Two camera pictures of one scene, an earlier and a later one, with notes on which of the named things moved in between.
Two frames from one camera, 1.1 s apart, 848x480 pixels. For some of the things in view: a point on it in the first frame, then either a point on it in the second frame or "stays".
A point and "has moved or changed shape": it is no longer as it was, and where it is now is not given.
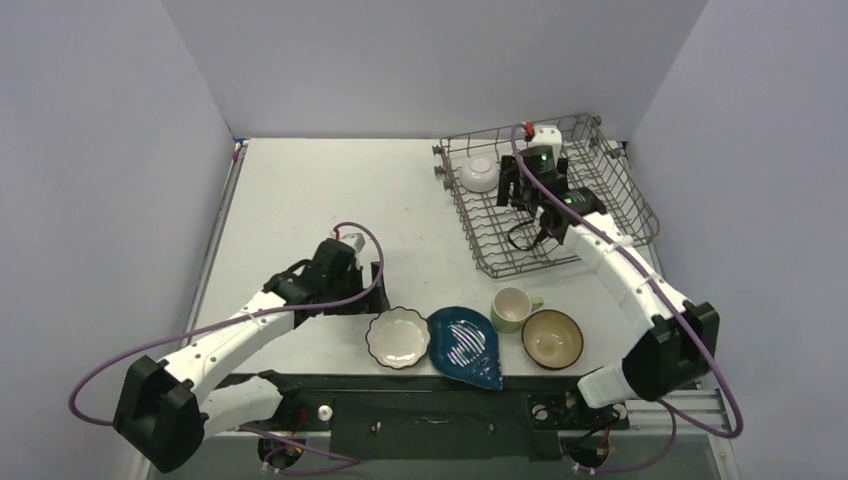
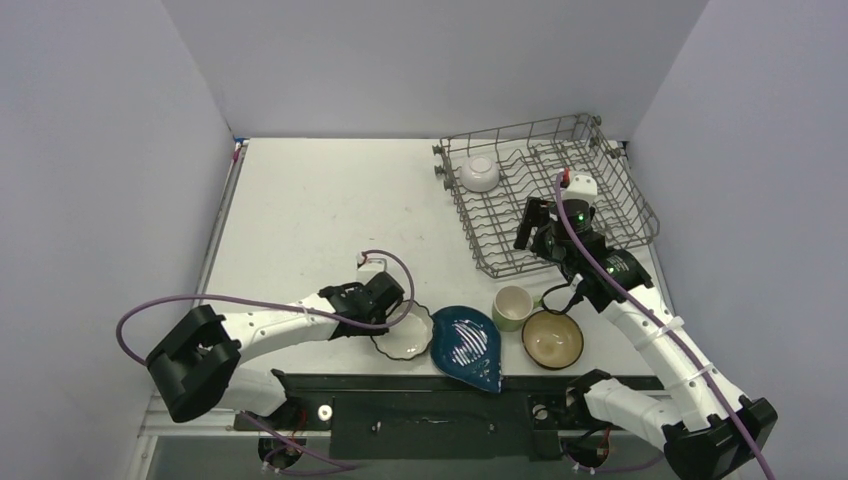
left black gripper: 376,303 to 375,331
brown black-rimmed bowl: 552,340 stays
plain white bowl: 479,174 stays
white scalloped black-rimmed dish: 398,337 has moved or changed shape
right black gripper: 515,183 to 542,232
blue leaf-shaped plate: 464,345 stays
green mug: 511,308 stays
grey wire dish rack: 519,191 stays
